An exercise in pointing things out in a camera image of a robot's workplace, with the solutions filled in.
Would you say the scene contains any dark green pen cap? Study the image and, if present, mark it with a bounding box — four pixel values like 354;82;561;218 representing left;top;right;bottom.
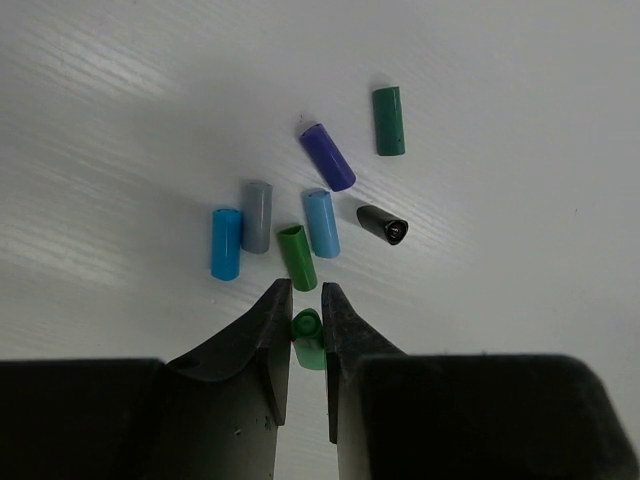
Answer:
372;86;406;156

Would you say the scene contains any purple pen cap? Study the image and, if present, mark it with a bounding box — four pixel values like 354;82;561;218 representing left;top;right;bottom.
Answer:
299;123;356;192

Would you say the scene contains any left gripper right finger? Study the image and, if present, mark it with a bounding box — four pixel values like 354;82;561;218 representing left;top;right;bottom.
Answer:
321;283;625;479

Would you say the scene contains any light green pen cap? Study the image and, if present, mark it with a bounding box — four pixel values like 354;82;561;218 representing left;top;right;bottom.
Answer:
291;308;326;371

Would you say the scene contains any grey pen cap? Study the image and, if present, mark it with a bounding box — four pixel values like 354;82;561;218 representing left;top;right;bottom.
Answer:
241;181;273;255

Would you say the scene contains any light blue pen cap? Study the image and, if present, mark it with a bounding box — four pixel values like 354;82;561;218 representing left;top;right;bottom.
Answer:
303;189;341;259

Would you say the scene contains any black pen cap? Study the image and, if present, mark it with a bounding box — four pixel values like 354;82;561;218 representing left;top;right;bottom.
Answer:
356;205;409;246

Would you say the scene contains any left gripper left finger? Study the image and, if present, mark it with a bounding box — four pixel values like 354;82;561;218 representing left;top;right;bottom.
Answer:
1;279;293;479

